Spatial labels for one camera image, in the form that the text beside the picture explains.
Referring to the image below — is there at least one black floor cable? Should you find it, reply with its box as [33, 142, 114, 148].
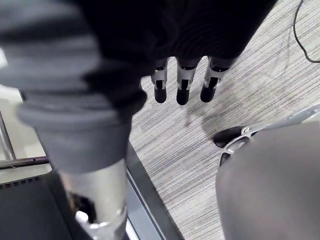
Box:
[292, 0, 320, 63]

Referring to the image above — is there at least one metal shelf rail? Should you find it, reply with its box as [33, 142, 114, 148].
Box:
[0, 109, 50, 171]

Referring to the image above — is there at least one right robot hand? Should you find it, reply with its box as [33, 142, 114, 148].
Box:
[0, 0, 280, 240]

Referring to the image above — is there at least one dark robot foot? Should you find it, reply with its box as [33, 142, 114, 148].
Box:
[212, 125, 258, 148]

